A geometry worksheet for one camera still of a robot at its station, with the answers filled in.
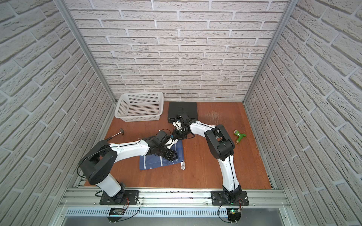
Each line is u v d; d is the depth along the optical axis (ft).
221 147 1.82
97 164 1.50
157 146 2.34
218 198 2.41
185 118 2.73
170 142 2.61
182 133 2.80
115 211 2.29
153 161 2.84
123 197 2.19
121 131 3.28
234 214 2.29
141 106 3.50
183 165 2.77
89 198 4.49
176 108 3.63
